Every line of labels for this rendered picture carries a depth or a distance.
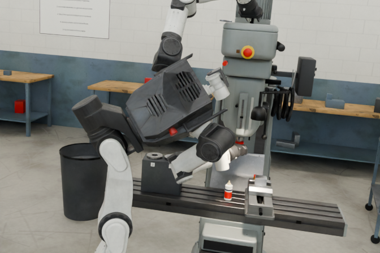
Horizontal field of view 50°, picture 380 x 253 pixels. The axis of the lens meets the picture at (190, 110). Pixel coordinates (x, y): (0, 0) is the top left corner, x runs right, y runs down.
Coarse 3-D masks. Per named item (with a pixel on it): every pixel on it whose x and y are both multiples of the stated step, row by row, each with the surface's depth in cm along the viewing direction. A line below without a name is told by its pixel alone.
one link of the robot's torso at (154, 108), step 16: (176, 64) 154; (160, 80) 154; (176, 80) 153; (192, 80) 152; (144, 96) 155; (160, 96) 153; (176, 96) 151; (192, 96) 151; (208, 96) 151; (128, 112) 163; (144, 112) 154; (160, 112) 180; (176, 112) 151; (192, 112) 150; (208, 112) 161; (144, 128) 154; (160, 128) 152; (176, 128) 159; (192, 128) 157; (160, 144) 167
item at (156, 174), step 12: (144, 156) 227; (156, 156) 225; (144, 168) 223; (156, 168) 223; (168, 168) 222; (144, 180) 225; (156, 180) 224; (168, 180) 224; (156, 192) 226; (168, 192) 225
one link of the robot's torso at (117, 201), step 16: (112, 144) 159; (112, 160) 160; (128, 160) 163; (112, 176) 163; (128, 176) 164; (112, 192) 167; (128, 192) 168; (112, 208) 168; (128, 208) 170; (128, 224) 170
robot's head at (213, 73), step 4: (216, 68) 172; (220, 68) 169; (208, 72) 173; (212, 72) 169; (216, 72) 169; (220, 72) 169; (208, 76) 170; (212, 76) 169; (224, 76) 172; (224, 80) 170; (228, 84) 173
